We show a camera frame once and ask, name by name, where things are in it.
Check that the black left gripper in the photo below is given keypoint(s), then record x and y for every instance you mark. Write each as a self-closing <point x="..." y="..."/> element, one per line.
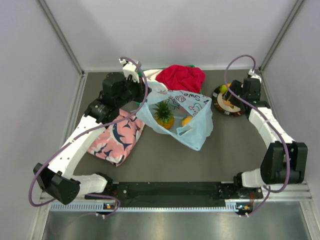
<point x="140" y="87"/>

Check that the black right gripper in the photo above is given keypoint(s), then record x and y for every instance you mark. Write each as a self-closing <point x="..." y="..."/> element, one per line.
<point x="235" y="86"/>

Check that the plastic pineapple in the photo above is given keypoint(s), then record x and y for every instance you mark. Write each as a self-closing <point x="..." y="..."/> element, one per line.
<point x="164" y="115"/>

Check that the yellow orange mango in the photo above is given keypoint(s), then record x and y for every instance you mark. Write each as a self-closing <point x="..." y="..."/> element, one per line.
<point x="186" y="120"/>

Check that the light blue cartoon plastic bag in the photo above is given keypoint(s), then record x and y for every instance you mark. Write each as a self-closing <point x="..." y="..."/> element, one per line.
<point x="182" y="104"/>

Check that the orange peach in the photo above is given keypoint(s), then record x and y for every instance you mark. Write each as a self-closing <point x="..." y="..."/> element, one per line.
<point x="227" y="102"/>

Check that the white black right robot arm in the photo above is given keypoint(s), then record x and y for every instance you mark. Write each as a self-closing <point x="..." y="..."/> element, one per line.
<point x="285" y="159"/>

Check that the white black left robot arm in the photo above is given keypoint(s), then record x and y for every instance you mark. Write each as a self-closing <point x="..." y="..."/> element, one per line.
<point x="56" y="177"/>

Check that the yellow green mango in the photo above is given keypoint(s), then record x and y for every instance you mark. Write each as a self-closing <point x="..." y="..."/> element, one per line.
<point x="224" y="88"/>

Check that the white cloth in tray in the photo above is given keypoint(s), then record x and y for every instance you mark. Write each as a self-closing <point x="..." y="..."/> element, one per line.
<point x="151" y="75"/>

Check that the black patterned plate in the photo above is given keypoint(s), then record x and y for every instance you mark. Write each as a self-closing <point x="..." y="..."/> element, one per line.
<point x="218" y="104"/>

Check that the red crumpled cloth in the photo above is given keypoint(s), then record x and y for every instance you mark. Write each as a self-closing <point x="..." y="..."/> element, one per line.
<point x="179" y="77"/>

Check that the pink patterned cloth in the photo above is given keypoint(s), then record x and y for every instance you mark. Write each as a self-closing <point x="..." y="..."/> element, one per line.
<point x="117" y="141"/>

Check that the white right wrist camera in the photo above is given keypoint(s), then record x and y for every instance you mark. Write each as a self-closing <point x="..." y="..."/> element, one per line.
<point x="252" y="74"/>

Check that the slotted cable duct rail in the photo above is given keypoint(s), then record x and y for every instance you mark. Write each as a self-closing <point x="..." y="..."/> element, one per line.
<point x="106" y="207"/>

